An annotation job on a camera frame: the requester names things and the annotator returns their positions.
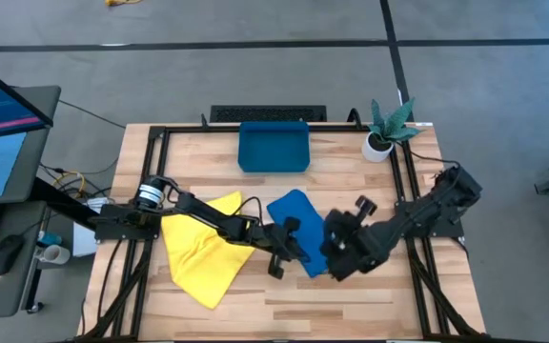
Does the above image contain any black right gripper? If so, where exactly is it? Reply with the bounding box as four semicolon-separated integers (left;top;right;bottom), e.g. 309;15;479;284
320;208;390;283

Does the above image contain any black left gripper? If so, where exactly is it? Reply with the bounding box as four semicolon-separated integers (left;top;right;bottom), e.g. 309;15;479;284
258;216;312;266

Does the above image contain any blue microfiber towel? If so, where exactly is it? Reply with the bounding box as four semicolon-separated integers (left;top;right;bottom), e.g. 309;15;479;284
266;189;329;279

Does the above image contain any yellow microfiber towel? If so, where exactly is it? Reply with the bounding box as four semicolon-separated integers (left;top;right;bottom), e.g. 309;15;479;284
159;190;256;310

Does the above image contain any blue plastic basket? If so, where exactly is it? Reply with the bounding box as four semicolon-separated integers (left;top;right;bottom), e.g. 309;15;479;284
236;120;312;173

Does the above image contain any green plant in white pot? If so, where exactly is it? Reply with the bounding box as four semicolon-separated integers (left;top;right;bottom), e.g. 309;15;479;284
360;97;426;164

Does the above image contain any black floor vent grille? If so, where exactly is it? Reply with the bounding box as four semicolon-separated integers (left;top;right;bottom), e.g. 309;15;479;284
209;104;328;124

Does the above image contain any white box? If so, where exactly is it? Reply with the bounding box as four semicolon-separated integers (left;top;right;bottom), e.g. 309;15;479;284
71;197;109;258

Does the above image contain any white mug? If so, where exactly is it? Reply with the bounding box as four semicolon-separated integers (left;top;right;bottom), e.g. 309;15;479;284
33;243;71;266

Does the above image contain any black support beam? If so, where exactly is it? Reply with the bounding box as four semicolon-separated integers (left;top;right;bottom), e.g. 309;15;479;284
30;176;109;232

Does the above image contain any teal plastic object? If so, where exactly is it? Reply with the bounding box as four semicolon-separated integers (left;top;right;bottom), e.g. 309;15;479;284
38;231;64;247

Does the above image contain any grey computer cart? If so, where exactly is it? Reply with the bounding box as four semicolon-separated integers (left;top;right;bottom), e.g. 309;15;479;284
0;84;62;320

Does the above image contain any black computer mouse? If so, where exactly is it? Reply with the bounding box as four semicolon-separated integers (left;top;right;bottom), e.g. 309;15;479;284
0;233;24;277

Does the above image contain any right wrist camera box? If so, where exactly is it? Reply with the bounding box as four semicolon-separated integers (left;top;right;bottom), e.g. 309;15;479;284
354;194;379;219

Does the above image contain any black left camera cable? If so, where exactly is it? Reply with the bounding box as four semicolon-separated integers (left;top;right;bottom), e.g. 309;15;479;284
238;195;264;225

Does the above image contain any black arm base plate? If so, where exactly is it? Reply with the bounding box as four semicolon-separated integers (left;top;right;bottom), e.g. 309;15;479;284
93;203;164;241
396;199;466;239

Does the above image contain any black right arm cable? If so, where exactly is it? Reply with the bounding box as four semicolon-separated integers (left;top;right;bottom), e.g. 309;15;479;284
407;150;461;171

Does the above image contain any black aluminium table frame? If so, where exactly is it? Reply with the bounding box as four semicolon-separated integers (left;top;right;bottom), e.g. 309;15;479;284
71;121;490;343

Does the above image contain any yellow looped cable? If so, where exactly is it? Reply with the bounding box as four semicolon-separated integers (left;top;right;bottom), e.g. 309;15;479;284
52;170;88;199

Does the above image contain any black floor cable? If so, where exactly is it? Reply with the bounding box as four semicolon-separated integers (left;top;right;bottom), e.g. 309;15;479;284
57;98;127;130

